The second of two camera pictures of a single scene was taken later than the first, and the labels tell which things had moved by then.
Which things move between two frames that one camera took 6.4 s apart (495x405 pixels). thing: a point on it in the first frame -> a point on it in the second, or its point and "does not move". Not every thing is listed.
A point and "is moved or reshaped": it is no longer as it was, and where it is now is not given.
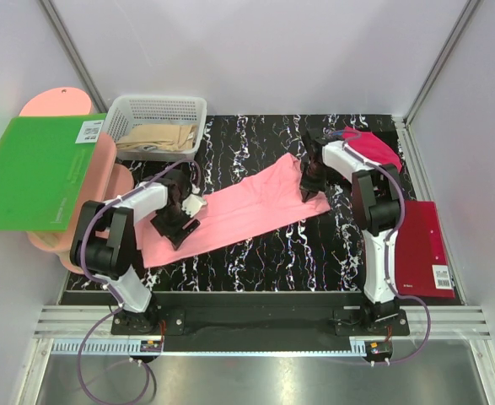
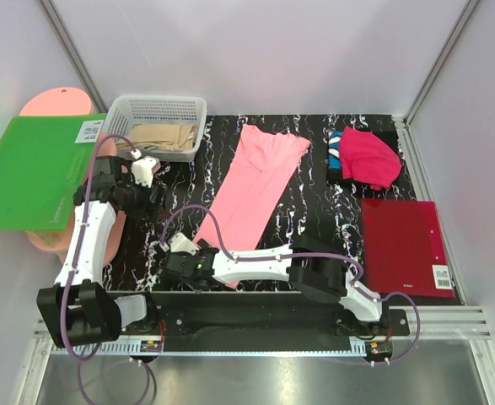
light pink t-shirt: [270, 203] is moved or reshaped
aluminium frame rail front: [447, 321] does not move
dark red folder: [423, 265] does not move
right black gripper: [308, 189] -> [203, 245]
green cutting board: [32, 179] does not move
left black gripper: [176, 234] -> [148, 210]
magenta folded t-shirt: [369, 147] does not move
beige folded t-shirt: [158, 137] does not move
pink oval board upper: [68, 101] does not move
